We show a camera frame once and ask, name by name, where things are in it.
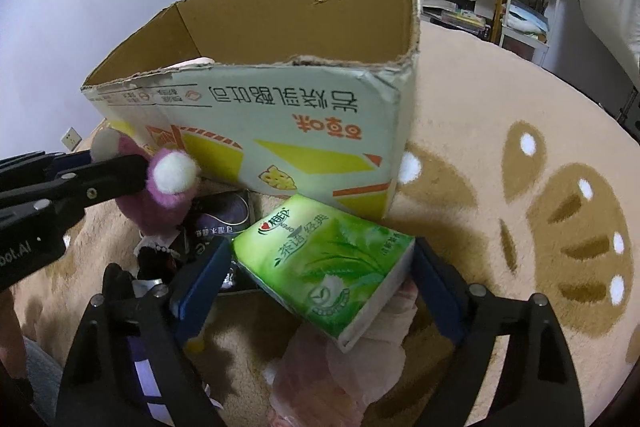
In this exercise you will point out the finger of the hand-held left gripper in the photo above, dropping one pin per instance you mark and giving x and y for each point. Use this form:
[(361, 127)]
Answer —
[(70, 161), (107, 179)]

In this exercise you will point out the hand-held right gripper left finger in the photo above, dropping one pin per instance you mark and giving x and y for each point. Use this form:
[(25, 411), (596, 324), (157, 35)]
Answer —
[(200, 289)]

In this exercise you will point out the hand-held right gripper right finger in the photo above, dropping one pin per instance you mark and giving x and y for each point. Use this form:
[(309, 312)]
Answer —
[(435, 292)]

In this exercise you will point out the purple plush toy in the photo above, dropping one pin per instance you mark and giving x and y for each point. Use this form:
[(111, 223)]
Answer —
[(167, 192)]

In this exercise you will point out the green tissue pack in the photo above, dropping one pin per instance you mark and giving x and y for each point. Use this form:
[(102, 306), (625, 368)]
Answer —
[(325, 264)]

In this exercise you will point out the cardboard box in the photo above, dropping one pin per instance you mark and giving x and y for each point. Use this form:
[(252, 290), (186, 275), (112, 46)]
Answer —
[(280, 107)]

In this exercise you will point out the black doll with pearls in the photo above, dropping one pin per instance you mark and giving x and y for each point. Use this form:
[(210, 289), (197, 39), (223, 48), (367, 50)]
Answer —
[(160, 257)]

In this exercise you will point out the dark purple pouch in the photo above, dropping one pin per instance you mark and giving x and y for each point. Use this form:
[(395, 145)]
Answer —
[(225, 214)]

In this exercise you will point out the pink plastic bag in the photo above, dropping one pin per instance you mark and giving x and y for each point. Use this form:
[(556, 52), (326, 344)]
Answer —
[(350, 367)]

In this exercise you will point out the beige printed blanket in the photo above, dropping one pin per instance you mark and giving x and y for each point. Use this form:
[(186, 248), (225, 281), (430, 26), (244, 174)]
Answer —
[(500, 117)]

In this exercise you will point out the white rolling cart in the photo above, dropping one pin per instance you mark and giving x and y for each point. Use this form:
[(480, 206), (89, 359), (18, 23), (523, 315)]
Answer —
[(530, 14)]

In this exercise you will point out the white wall outlet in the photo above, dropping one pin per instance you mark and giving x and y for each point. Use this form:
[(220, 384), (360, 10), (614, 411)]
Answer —
[(71, 138)]

